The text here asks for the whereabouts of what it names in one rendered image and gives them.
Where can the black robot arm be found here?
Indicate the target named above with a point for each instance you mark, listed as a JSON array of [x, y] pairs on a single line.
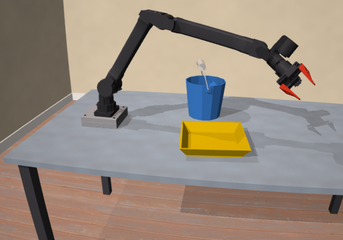
[[106, 106]]

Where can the yellow rectangular tray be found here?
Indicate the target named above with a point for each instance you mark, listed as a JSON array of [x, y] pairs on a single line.
[[213, 139]]

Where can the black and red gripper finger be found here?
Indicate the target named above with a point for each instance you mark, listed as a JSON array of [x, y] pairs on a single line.
[[288, 91], [305, 71]]

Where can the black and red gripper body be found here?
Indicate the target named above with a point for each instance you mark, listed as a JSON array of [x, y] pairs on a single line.
[[288, 74]]

